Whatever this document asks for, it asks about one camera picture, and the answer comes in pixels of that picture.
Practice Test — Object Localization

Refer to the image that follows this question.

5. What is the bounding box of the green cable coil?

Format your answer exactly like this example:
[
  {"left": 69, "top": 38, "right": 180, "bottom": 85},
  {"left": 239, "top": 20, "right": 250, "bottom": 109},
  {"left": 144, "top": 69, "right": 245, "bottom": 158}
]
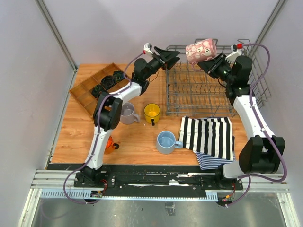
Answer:
[{"left": 112, "top": 70, "right": 124, "bottom": 82}]

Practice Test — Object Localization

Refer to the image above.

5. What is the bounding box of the grey wire dish rack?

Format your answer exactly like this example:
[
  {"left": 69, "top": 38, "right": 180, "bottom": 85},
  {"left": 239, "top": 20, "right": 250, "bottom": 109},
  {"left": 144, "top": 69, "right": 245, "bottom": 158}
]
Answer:
[{"left": 166, "top": 45, "right": 271, "bottom": 118}]

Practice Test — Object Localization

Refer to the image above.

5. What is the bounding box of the wooden compartment tray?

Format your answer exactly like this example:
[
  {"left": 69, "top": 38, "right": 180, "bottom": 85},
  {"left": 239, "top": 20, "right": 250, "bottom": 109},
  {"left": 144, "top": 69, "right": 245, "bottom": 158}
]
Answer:
[{"left": 70, "top": 63, "right": 128, "bottom": 118}]

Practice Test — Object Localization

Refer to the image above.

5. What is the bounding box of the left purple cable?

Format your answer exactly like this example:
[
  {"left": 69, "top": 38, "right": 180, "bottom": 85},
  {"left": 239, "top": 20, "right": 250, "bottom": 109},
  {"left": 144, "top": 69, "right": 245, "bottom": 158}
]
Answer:
[{"left": 62, "top": 52, "right": 146, "bottom": 219}]

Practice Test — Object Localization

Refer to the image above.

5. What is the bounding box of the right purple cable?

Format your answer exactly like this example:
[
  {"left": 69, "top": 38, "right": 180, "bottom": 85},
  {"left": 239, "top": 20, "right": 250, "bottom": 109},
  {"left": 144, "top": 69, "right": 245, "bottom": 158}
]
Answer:
[{"left": 224, "top": 43, "right": 288, "bottom": 209}]

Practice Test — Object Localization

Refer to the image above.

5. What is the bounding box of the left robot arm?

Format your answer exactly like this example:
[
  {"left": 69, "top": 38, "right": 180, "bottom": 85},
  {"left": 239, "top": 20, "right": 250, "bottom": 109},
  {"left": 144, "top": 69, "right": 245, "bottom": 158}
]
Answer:
[{"left": 79, "top": 43, "right": 180, "bottom": 187}]

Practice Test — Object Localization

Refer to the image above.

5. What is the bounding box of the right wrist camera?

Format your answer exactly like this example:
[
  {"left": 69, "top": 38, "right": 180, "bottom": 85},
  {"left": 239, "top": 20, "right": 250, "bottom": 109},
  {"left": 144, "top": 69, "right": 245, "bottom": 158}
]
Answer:
[{"left": 225, "top": 43, "right": 243, "bottom": 64}]

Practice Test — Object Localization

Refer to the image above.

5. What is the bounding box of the lilac grey mug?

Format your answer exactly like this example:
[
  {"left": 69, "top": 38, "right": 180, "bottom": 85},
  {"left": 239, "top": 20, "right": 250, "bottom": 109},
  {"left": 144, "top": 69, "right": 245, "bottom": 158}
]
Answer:
[{"left": 120, "top": 103, "right": 141, "bottom": 124}]

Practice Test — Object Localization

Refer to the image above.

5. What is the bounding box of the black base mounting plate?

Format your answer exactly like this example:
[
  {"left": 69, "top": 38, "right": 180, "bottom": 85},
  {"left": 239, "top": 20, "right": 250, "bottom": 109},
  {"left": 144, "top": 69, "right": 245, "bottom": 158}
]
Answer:
[{"left": 74, "top": 164, "right": 243, "bottom": 191}]

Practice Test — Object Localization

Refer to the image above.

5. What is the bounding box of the light blue mug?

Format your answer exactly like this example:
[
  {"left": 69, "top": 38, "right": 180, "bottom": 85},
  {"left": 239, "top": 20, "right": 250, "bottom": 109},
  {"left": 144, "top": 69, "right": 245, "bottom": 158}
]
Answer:
[{"left": 156, "top": 131, "right": 183, "bottom": 155}]

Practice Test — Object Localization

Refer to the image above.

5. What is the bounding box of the yellow enamel mug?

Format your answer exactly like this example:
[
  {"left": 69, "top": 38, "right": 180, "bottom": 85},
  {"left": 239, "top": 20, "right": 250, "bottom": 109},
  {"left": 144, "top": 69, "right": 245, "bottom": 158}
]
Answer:
[{"left": 143, "top": 103, "right": 160, "bottom": 126}]

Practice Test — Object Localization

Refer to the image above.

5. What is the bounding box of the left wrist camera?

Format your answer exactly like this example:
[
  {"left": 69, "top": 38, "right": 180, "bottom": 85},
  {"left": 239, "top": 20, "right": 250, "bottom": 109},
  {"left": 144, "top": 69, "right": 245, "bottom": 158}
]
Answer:
[{"left": 143, "top": 43, "right": 154, "bottom": 57}]

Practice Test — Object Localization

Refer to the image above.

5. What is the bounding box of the purple cable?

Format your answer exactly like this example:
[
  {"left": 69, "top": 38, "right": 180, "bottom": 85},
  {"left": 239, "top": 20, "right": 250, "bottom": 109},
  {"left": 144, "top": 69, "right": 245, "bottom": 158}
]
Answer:
[
  {"left": 62, "top": 52, "right": 146, "bottom": 219},
  {"left": 224, "top": 43, "right": 288, "bottom": 209}
]

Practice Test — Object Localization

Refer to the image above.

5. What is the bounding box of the pink ghost pattern mug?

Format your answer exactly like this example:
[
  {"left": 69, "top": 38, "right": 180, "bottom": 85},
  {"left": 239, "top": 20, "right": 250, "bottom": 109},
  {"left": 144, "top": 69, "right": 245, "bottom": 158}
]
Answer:
[{"left": 185, "top": 38, "right": 217, "bottom": 71}]

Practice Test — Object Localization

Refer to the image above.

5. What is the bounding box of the dark cable coil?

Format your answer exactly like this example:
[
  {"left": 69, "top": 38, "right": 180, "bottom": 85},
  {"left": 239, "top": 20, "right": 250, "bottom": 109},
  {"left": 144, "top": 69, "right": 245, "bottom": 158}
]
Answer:
[{"left": 91, "top": 85, "right": 104, "bottom": 97}]

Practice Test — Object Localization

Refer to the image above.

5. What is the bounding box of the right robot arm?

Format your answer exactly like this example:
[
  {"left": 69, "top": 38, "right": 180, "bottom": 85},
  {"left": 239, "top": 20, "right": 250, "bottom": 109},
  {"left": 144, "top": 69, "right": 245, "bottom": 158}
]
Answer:
[{"left": 198, "top": 54, "right": 287, "bottom": 189}]

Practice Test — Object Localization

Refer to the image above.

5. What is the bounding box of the blue white striped cloth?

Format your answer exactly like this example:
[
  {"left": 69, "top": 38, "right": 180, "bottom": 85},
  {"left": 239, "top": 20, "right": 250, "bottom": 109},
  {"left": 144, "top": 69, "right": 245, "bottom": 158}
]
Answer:
[{"left": 196, "top": 153, "right": 236, "bottom": 170}]

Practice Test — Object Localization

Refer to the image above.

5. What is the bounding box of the black cable coil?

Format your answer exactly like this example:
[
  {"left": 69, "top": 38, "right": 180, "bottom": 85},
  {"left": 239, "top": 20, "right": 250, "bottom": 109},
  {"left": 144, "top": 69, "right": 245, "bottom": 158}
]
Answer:
[{"left": 101, "top": 75, "right": 116, "bottom": 89}]

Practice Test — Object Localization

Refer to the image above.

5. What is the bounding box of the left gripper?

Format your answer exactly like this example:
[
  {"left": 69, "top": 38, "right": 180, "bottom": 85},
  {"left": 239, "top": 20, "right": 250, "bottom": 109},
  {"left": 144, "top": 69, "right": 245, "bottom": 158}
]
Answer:
[{"left": 144, "top": 46, "right": 180, "bottom": 79}]

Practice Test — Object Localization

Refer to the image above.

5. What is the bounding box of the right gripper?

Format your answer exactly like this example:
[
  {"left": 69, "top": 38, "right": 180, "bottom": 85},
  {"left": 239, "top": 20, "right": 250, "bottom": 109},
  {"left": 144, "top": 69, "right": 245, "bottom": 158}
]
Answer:
[{"left": 198, "top": 53, "right": 235, "bottom": 84}]

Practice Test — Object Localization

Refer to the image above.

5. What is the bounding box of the black white striped cloth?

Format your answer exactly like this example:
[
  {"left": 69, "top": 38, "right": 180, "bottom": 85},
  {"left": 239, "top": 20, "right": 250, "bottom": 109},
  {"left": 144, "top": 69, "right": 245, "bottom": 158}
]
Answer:
[{"left": 178, "top": 116, "right": 234, "bottom": 161}]

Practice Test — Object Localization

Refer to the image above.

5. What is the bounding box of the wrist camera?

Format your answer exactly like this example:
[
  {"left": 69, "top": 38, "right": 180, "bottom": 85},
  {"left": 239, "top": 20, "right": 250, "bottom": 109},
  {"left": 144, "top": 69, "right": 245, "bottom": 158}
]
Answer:
[
  {"left": 143, "top": 43, "right": 154, "bottom": 57},
  {"left": 225, "top": 43, "right": 243, "bottom": 64}
]

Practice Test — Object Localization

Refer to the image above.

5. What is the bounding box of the orange glass mug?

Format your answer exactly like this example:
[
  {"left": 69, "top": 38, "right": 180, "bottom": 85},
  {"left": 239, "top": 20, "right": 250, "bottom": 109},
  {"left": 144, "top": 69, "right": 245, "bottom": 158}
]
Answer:
[{"left": 104, "top": 136, "right": 120, "bottom": 155}]

